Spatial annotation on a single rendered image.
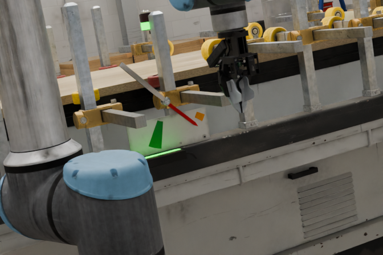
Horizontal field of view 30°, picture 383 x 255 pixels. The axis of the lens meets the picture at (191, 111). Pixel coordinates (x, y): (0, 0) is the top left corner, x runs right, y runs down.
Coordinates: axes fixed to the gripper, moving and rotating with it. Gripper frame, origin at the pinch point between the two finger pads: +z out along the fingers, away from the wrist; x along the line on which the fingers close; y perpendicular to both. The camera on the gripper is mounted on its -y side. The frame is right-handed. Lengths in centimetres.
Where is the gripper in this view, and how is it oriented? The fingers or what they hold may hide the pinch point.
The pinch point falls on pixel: (239, 107)
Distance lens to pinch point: 184.7
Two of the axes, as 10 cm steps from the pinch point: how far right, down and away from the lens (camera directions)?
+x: 8.8, -2.1, 4.2
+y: 4.4, 0.6, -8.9
